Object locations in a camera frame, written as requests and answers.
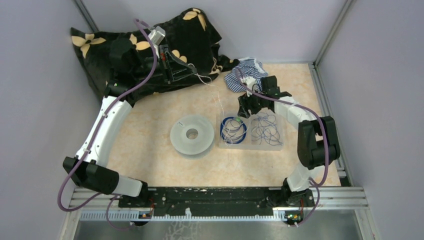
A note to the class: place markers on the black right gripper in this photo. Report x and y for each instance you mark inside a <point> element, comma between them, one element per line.
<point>245,105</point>

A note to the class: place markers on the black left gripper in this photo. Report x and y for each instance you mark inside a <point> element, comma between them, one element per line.
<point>173,68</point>

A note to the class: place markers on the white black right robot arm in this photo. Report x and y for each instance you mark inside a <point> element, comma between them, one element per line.
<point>317,138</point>

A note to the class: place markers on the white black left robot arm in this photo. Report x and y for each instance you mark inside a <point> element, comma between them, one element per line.
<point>127,70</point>

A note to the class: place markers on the clear plastic tray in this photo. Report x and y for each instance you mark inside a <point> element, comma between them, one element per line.
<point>264,131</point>

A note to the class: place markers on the blue white striped cloth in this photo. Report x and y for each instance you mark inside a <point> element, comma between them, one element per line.
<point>250,68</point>

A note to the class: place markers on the black blanket with beige flowers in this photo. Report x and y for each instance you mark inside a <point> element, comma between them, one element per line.
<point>192,36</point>

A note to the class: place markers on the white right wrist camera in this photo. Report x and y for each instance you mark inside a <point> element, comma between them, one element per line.
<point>251,83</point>

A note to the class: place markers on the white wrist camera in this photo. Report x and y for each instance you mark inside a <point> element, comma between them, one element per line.
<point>251,83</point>
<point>157,35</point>

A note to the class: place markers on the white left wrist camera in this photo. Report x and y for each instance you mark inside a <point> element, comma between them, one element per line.
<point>157,35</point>

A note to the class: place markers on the white perforated cable spool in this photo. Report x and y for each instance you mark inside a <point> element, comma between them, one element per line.
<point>192,136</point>

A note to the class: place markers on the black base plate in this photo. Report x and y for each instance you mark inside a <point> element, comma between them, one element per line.
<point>217,201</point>

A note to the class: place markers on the white slotted cable duct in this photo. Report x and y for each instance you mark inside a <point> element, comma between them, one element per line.
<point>144,216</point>

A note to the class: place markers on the aluminium rail frame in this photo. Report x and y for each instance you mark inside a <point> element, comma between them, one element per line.
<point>328,199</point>

